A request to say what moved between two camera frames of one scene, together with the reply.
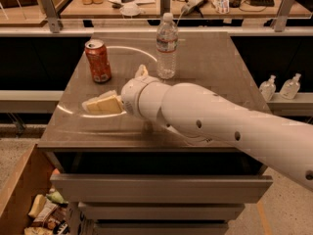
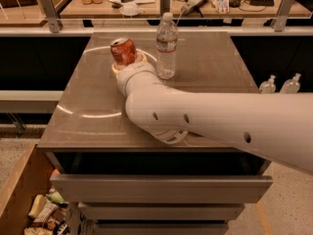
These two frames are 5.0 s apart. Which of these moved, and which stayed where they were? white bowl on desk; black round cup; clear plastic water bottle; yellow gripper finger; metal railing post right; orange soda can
Moved: orange soda can; yellow gripper finger
Stayed: white bowl on desk; clear plastic water bottle; metal railing post right; black round cup
